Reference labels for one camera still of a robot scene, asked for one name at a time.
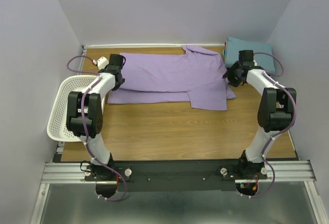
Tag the aluminium extrusion rail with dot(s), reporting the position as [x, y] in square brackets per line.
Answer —
[73, 173]

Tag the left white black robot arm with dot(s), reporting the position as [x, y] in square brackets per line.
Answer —
[84, 116]

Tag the folded teal t shirt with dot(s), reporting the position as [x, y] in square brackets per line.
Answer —
[234, 46]

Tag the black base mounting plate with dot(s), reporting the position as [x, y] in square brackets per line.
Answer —
[176, 175]

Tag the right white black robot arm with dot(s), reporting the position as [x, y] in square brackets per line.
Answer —
[277, 111]

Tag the purple t shirt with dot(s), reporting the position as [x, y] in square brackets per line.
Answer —
[195, 77]

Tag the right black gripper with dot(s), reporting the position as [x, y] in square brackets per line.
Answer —
[229, 74]

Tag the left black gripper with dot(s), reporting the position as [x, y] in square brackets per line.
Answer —
[118, 85]

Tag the white perforated plastic basket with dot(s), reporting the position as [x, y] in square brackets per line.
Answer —
[56, 127]

